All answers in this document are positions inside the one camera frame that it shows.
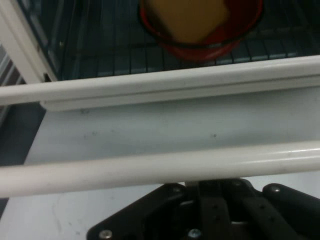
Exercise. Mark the cream toaster oven body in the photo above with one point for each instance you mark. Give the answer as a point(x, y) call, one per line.
point(17, 40)

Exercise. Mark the yellow sponge block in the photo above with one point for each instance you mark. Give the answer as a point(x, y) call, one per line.
point(187, 20)

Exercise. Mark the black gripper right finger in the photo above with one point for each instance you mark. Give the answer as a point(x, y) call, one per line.
point(280, 212)

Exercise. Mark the cream glass oven door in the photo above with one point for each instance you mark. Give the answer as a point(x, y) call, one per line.
point(160, 85)

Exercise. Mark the aluminium wall rail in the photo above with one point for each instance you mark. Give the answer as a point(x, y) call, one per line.
point(7, 72)

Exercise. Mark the red bowl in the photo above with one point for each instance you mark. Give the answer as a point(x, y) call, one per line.
point(200, 53)

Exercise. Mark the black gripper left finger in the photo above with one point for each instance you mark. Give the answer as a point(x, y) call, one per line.
point(155, 215)

